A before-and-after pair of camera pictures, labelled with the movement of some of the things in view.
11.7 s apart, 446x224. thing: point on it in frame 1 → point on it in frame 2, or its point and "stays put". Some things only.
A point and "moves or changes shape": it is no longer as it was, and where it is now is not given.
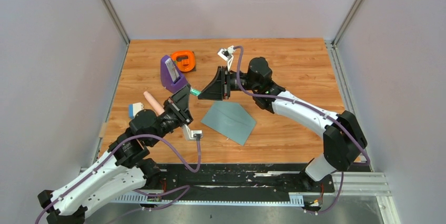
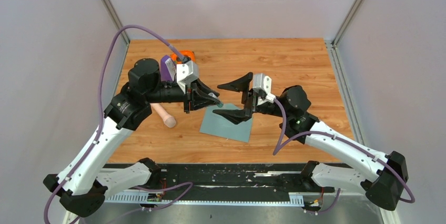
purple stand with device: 172,78 stays put
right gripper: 218,90 → 249,98
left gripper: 182,98 → 193,94
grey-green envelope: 231,119 moves or changes shape
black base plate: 239,177 stays put
